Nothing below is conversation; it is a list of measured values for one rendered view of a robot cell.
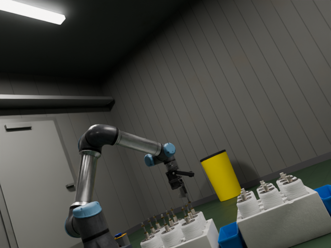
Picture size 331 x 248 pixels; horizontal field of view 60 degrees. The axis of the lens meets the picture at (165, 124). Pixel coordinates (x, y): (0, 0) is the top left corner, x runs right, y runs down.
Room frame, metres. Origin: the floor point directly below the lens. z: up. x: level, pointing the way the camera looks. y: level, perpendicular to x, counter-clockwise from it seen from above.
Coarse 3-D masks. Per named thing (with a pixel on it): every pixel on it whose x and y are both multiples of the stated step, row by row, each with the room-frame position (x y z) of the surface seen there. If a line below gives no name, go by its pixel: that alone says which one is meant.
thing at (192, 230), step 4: (196, 220) 1.53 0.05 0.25; (188, 224) 1.50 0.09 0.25; (192, 224) 1.50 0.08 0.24; (196, 224) 1.51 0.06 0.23; (184, 228) 1.50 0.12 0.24; (188, 228) 1.50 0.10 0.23; (192, 228) 1.49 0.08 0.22; (196, 228) 1.50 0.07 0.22; (200, 228) 1.53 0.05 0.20; (184, 232) 1.51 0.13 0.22; (188, 232) 1.50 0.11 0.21; (192, 232) 1.49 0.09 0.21; (196, 232) 1.50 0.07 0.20; (200, 232) 1.52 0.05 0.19; (184, 236) 1.52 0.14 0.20; (188, 236) 1.50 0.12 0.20; (192, 236) 1.49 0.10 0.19; (196, 236) 1.50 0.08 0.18; (188, 240) 1.51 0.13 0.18
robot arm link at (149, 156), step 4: (148, 156) 1.65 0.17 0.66; (152, 156) 1.66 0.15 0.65; (144, 160) 1.69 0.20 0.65; (148, 160) 1.66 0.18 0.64; (152, 160) 1.65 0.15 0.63; (156, 160) 1.65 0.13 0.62; (164, 160) 1.73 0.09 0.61; (148, 164) 1.67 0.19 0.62; (152, 164) 1.66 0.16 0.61; (156, 164) 1.70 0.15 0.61
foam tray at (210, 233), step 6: (210, 222) 1.72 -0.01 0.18; (210, 228) 1.63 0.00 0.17; (216, 228) 1.83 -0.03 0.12; (204, 234) 1.48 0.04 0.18; (210, 234) 1.56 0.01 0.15; (216, 234) 1.74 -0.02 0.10; (192, 240) 1.47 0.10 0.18; (198, 240) 1.46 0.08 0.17; (204, 240) 1.46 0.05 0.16; (210, 240) 1.49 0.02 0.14; (216, 240) 1.66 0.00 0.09; (162, 246) 1.64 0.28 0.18; (174, 246) 1.50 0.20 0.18; (180, 246) 1.48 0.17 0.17; (186, 246) 1.47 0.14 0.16; (192, 246) 1.47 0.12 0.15; (198, 246) 1.46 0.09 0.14; (204, 246) 1.46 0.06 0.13; (210, 246) 1.45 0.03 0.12; (216, 246) 1.58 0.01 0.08
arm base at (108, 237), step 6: (96, 234) 1.20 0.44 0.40; (102, 234) 1.22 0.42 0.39; (108, 234) 1.24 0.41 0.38; (84, 240) 1.21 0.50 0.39; (90, 240) 1.20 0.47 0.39; (96, 240) 1.20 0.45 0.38; (102, 240) 1.21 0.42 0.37; (108, 240) 1.22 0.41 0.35; (114, 240) 1.28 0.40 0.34; (84, 246) 1.22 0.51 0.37; (90, 246) 1.19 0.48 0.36; (96, 246) 1.20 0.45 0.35; (102, 246) 1.20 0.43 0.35; (108, 246) 1.21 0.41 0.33; (114, 246) 1.23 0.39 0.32
